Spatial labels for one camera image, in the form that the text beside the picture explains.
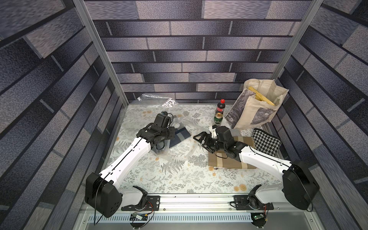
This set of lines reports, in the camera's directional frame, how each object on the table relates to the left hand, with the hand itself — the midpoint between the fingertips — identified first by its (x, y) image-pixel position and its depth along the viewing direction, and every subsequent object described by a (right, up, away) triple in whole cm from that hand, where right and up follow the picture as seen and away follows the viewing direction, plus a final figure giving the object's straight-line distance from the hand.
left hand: (173, 130), depth 80 cm
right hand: (+12, -6, +1) cm, 14 cm away
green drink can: (+30, +7, +17) cm, 35 cm away
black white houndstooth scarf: (+60, -9, +12) cm, 62 cm away
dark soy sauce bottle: (+34, +14, +26) cm, 45 cm away
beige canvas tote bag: (+47, +12, +10) cm, 50 cm away
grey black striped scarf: (+43, -3, +20) cm, 47 cm away
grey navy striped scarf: (+4, -4, +20) cm, 21 cm away
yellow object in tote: (+56, +20, +10) cm, 60 cm away
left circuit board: (-19, -43, -9) cm, 48 cm away
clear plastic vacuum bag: (-17, +21, +40) cm, 48 cm away
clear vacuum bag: (+6, -11, +17) cm, 22 cm away
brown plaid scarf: (+30, -19, +5) cm, 35 cm away
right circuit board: (+43, -43, -12) cm, 62 cm away
